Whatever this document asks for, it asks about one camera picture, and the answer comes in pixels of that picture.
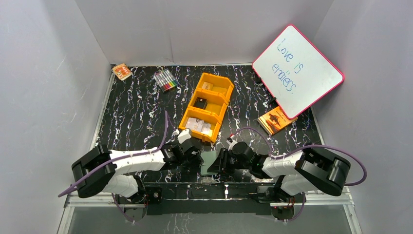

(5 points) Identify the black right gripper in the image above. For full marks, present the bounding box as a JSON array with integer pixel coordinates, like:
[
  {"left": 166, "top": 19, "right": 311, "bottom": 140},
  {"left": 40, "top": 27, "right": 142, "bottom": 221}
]
[{"left": 207, "top": 147, "right": 251, "bottom": 176}]

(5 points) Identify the mint green card holder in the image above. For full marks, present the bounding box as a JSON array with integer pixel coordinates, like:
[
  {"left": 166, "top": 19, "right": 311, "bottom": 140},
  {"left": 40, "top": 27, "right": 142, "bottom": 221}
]
[{"left": 200, "top": 151, "right": 218, "bottom": 176}]

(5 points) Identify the orange three-compartment bin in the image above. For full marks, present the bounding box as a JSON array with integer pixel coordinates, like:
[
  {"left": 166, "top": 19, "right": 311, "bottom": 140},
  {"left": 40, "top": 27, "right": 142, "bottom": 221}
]
[{"left": 179, "top": 73, "right": 234, "bottom": 143}]

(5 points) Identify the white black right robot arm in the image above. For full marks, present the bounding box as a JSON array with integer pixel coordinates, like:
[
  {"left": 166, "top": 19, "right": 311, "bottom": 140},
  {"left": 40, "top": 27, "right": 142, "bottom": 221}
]
[{"left": 200, "top": 142, "right": 351, "bottom": 202}]

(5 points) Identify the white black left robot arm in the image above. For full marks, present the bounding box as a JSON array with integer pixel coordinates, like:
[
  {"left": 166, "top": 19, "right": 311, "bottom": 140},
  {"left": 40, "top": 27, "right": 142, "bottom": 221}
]
[{"left": 72, "top": 137, "right": 201, "bottom": 203}]

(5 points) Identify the grey card in bin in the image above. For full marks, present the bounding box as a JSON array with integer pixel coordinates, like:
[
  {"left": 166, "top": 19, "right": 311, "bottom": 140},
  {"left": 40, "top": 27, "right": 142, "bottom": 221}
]
[{"left": 185, "top": 117, "right": 212, "bottom": 135}]

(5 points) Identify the small orange card box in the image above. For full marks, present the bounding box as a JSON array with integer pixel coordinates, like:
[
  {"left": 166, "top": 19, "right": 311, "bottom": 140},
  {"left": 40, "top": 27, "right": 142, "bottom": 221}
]
[{"left": 112, "top": 63, "right": 132, "bottom": 81}]

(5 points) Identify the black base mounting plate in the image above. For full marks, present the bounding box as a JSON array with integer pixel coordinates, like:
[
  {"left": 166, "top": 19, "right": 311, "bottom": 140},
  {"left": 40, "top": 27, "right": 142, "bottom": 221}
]
[{"left": 115, "top": 182, "right": 303, "bottom": 217}]

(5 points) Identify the black item in bin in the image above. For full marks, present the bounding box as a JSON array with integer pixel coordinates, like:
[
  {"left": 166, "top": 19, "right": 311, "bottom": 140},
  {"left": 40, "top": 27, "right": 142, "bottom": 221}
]
[{"left": 193, "top": 97, "right": 207, "bottom": 110}]

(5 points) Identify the beige item in bin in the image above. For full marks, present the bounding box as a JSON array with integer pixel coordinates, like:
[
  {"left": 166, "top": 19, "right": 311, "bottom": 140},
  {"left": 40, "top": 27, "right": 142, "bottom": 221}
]
[{"left": 201, "top": 82, "right": 213, "bottom": 90}]

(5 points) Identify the orange cover book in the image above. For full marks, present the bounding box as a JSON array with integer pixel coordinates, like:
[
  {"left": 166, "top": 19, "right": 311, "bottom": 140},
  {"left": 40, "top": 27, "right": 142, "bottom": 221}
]
[{"left": 257, "top": 106, "right": 298, "bottom": 136}]

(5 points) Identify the pack of coloured markers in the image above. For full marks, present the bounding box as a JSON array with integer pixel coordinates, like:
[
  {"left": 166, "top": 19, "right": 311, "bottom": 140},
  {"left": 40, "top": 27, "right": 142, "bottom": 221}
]
[{"left": 153, "top": 69, "right": 179, "bottom": 92}]

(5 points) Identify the pink framed whiteboard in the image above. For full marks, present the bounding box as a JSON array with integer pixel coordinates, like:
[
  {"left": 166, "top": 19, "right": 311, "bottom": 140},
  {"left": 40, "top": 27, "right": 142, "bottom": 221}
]
[{"left": 252, "top": 24, "right": 345, "bottom": 119}]

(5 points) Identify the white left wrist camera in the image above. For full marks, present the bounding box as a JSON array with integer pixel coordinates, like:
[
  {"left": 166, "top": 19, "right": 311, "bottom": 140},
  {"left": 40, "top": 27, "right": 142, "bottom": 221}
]
[{"left": 175, "top": 129, "right": 192, "bottom": 144}]

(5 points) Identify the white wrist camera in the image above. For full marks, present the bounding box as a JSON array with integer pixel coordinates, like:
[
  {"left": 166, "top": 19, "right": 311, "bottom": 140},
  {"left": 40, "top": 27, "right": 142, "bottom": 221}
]
[
  {"left": 226, "top": 134, "right": 238, "bottom": 150},
  {"left": 175, "top": 129, "right": 192, "bottom": 144}
]

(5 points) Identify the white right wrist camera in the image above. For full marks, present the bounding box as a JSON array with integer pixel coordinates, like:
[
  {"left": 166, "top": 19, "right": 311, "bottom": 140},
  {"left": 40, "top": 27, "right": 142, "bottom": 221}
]
[{"left": 226, "top": 134, "right": 238, "bottom": 150}]

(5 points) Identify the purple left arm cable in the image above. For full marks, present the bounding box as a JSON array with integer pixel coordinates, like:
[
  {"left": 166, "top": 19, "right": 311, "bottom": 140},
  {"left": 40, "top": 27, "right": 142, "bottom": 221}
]
[{"left": 57, "top": 110, "right": 178, "bottom": 223}]

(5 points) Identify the aluminium rail frame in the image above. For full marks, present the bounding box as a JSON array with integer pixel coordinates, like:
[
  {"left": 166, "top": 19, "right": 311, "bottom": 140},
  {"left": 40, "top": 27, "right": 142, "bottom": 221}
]
[{"left": 58, "top": 189, "right": 361, "bottom": 234}]

